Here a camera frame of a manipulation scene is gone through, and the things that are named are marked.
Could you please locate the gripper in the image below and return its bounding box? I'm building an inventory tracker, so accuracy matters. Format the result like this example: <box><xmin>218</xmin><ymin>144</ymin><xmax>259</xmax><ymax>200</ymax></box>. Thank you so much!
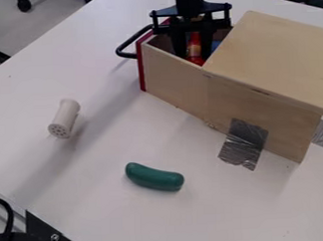
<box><xmin>148</xmin><ymin>1</ymin><xmax>236</xmax><ymax>63</ymax></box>

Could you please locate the drawer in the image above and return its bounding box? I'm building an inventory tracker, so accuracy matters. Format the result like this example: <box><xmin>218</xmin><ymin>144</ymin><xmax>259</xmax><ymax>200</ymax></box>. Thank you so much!
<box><xmin>113</xmin><ymin>14</ymin><xmax>238</xmax><ymax>129</ymax></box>

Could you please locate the red and yellow toy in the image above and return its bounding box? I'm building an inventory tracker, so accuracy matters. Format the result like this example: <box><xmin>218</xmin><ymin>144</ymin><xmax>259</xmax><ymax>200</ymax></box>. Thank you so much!
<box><xmin>184</xmin><ymin>30</ymin><xmax>208</xmax><ymax>68</ymax></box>

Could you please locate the blue toy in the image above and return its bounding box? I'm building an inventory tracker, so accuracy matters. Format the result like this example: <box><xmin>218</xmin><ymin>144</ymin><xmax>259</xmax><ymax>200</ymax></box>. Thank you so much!
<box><xmin>210</xmin><ymin>40</ymin><xmax>225</xmax><ymax>55</ymax></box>

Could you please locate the cabinet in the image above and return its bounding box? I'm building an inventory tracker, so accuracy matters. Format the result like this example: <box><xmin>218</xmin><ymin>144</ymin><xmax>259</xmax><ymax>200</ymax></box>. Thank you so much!
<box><xmin>198</xmin><ymin>7</ymin><xmax>323</xmax><ymax>168</ymax></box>

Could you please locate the green toy pickle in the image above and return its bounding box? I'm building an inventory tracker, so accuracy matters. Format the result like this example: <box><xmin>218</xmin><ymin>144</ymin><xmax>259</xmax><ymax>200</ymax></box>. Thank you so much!
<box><xmin>124</xmin><ymin>159</ymin><xmax>187</xmax><ymax>194</ymax></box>

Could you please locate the white toy salt shaker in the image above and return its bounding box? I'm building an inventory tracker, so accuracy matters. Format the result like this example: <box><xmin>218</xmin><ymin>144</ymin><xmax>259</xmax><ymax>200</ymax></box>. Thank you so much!
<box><xmin>46</xmin><ymin>98</ymin><xmax>85</xmax><ymax>140</ymax></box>

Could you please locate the black caster wheel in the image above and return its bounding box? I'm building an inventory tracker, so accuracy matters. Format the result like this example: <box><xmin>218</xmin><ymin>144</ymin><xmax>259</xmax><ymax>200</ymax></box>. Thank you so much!
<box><xmin>15</xmin><ymin>0</ymin><xmax>34</xmax><ymax>13</ymax></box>

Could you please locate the black metal bracket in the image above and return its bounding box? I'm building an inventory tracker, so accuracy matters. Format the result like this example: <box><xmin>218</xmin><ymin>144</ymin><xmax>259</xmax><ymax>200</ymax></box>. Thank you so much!
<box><xmin>0</xmin><ymin>208</ymin><xmax>88</xmax><ymax>241</ymax></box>

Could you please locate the black cable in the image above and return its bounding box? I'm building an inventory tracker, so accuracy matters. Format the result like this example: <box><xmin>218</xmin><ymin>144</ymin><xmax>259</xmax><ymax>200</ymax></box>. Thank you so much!
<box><xmin>0</xmin><ymin>195</ymin><xmax>17</xmax><ymax>237</ymax></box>

